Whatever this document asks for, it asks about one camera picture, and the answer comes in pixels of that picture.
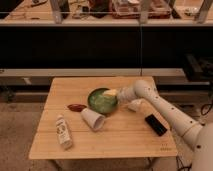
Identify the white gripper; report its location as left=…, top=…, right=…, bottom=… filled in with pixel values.
left=103, top=87, right=137, bottom=102

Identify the green ceramic bowl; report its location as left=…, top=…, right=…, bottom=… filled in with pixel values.
left=87, top=88, right=118, bottom=115

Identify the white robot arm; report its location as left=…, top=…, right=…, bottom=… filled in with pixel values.
left=104, top=80, right=213, bottom=171

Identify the small white object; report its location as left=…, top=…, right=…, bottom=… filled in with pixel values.
left=127, top=99, right=143, bottom=112

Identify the white paper cup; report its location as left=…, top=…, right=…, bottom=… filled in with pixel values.
left=80, top=108, right=106, bottom=131

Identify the wooden folding table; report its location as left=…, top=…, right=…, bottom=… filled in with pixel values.
left=29, top=77, right=177, bottom=159

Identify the black rectangular device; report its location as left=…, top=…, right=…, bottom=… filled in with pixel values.
left=145, top=114, right=167, bottom=136

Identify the white plastic bottle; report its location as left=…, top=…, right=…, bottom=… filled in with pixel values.
left=56, top=115, right=73, bottom=150

